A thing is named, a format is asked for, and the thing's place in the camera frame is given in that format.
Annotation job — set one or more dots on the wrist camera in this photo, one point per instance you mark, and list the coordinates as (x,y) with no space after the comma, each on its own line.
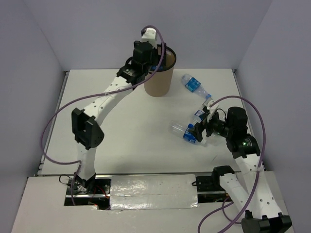
(149,35)
(211,104)

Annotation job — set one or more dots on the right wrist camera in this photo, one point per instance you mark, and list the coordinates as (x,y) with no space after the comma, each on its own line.
(211,104)

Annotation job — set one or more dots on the bottle near bin, blue label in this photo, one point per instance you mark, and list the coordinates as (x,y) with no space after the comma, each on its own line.
(194,86)

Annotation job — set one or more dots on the aluminium rail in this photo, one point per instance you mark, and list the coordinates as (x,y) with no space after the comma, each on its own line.
(205,173)

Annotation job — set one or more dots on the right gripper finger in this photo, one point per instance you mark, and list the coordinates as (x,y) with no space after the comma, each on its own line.
(204,117)
(197,130)

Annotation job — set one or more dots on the small bottle, blue cap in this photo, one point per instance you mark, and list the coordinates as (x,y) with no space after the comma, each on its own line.
(195,118)

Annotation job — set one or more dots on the clear bottle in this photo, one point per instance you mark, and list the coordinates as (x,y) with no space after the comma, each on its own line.
(181,130)

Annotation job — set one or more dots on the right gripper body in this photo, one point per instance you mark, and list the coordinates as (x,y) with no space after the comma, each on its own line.
(216,125)

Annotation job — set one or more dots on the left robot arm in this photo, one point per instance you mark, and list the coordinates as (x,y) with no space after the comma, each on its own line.
(86,122)

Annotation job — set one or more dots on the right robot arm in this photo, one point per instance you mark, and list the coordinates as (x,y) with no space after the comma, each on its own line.
(258,210)

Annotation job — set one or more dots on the brown paper bin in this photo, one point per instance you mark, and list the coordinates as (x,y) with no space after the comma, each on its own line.
(160,83)

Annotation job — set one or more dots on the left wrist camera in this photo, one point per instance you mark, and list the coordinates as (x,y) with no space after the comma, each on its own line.
(149,35)

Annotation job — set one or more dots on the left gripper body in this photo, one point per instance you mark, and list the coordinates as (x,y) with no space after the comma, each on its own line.
(154,58)

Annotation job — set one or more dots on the silver foil tape sheet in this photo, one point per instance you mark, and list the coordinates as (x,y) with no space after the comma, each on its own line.
(152,192)

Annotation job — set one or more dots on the green label bottle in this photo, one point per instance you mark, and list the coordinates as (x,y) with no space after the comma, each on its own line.
(214,140)

